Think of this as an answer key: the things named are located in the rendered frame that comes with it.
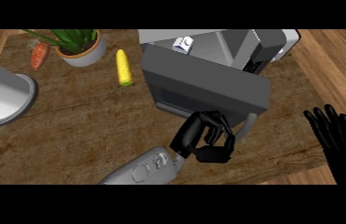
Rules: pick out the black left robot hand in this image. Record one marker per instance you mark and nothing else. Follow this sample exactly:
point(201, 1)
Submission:
point(198, 133)

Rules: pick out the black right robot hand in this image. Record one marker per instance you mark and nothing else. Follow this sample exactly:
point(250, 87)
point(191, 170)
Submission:
point(331, 133)

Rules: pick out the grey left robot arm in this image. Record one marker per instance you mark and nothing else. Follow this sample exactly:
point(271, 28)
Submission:
point(143, 169)

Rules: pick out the dark grey microwave door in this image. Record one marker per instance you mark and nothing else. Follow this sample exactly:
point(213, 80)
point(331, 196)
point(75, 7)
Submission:
point(207, 81)

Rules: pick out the white blue milk carton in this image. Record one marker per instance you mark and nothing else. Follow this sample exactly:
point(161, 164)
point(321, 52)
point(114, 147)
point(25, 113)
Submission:
point(183, 44)

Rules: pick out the grey microwave body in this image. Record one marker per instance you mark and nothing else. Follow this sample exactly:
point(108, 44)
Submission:
point(251, 46)

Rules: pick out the yellow corn cob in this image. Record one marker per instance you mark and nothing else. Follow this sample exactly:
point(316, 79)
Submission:
point(123, 67)

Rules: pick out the potted green plant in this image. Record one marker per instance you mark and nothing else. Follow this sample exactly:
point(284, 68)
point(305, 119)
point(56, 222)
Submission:
point(78, 46)

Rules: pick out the grey round pot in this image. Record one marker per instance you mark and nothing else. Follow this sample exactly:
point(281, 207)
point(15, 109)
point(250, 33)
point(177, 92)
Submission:
point(13, 96)

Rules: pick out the orange carrot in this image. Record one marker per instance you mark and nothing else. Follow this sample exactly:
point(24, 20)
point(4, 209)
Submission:
point(38, 55)

